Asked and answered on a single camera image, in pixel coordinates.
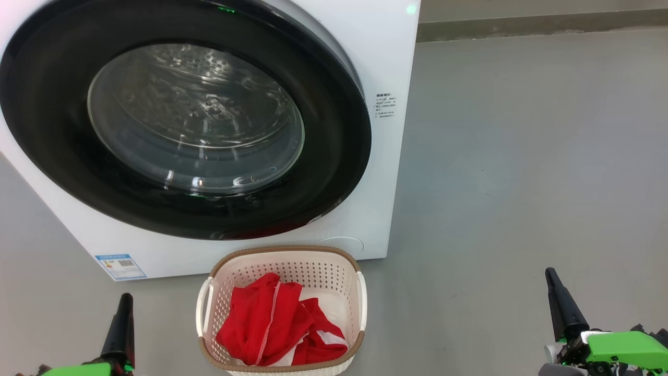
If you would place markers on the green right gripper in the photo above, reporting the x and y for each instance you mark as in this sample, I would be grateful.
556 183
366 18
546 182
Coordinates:
626 347

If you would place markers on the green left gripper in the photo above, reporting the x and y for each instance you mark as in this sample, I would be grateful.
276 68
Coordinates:
78 369

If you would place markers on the red and white garment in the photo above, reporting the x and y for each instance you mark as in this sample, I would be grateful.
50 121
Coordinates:
261 324

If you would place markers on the black round glass washer door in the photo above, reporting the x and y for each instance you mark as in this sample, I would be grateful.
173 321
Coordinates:
42 104

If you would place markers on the cream basket with brown rim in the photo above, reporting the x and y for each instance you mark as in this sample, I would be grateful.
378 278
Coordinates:
292 258

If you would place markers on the white front-load washing machine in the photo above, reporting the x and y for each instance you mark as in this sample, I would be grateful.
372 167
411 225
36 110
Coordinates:
391 52

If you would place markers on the blue energy label sticker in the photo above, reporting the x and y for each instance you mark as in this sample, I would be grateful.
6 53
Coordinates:
120 267

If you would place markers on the round white filter cover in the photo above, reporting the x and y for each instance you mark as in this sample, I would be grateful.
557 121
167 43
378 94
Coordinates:
344 244

